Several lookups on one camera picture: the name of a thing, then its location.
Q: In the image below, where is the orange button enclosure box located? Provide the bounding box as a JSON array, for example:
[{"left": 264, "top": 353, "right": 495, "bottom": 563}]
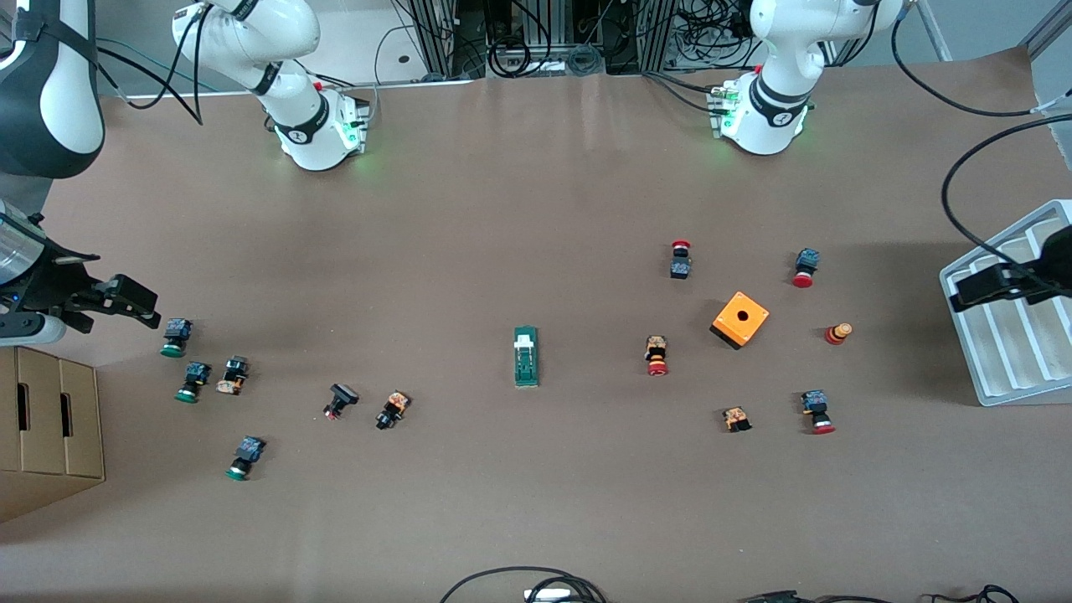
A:
[{"left": 709, "top": 291, "right": 771, "bottom": 351}]

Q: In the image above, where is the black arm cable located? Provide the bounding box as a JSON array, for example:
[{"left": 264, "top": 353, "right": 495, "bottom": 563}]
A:
[
  {"left": 92, "top": 4, "right": 206, "bottom": 126},
  {"left": 889, "top": 15, "right": 1072, "bottom": 118}
]

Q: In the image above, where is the black looped cable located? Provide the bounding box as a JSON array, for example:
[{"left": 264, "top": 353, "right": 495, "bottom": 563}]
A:
[{"left": 440, "top": 567, "right": 608, "bottom": 603}]

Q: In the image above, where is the white ridged plastic tray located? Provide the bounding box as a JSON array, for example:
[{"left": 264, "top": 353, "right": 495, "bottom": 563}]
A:
[{"left": 938, "top": 198, "right": 1072, "bottom": 408}]

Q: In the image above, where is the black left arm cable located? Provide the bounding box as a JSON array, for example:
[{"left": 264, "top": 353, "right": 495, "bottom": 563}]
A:
[{"left": 889, "top": 15, "right": 1072, "bottom": 118}]

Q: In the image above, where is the black straight cable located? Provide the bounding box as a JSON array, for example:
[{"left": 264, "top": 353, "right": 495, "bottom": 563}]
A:
[{"left": 741, "top": 590, "right": 897, "bottom": 603}]

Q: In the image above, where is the white platform board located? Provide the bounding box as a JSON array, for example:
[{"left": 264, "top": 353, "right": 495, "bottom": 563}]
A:
[{"left": 99, "top": 0, "right": 487, "bottom": 101}]

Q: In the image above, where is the black round button orange block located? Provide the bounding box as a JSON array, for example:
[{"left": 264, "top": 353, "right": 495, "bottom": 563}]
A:
[{"left": 374, "top": 390, "right": 412, "bottom": 431}]

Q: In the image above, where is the brown cardboard box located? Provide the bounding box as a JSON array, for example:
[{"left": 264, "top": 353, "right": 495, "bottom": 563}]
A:
[{"left": 0, "top": 346, "right": 106, "bottom": 524}]

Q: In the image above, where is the green load switch white lever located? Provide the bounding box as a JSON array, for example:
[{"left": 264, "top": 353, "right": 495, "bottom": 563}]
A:
[{"left": 513, "top": 325, "right": 541, "bottom": 389}]

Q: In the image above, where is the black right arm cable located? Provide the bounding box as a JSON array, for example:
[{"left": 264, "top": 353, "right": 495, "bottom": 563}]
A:
[{"left": 92, "top": 4, "right": 206, "bottom": 126}]

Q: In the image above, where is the aluminium rack with cables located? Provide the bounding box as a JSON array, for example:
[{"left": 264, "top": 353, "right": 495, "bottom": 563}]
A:
[{"left": 402, "top": 0, "right": 755, "bottom": 80}]

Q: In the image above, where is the green mushroom push button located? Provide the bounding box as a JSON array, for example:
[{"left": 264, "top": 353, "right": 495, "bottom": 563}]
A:
[
  {"left": 160, "top": 317, "right": 194, "bottom": 359},
  {"left": 224, "top": 435, "right": 267, "bottom": 482},
  {"left": 174, "top": 361, "right": 213, "bottom": 405}
]

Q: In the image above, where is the black curly cable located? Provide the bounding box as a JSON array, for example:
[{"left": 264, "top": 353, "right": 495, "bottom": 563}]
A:
[{"left": 921, "top": 584, "right": 1023, "bottom": 603}]

